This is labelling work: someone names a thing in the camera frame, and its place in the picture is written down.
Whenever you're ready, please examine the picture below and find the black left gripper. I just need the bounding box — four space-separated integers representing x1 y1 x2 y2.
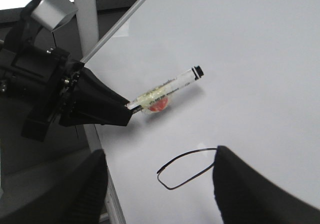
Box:
0 46 133 141

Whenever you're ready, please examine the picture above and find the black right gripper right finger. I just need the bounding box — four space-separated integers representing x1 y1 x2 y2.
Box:
212 146 320 224

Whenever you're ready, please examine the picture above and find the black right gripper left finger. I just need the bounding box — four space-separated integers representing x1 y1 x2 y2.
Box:
0 149 108 224

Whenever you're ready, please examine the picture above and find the white black whiteboard marker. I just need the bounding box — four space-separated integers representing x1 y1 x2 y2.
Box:
125 66 204 114

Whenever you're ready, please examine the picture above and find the red round magnet taped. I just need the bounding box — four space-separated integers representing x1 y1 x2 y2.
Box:
148 97 169 112

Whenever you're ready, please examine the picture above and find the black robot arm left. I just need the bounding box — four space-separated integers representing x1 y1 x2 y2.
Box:
0 0 133 141

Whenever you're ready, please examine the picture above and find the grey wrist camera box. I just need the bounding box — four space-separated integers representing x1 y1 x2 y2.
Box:
31 0 78 32

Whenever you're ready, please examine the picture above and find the grey metal frame post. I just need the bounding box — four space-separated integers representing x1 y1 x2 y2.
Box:
74 0 99 62

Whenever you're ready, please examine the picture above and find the white whiteboard with aluminium frame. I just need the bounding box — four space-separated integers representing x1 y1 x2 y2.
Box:
86 0 320 224

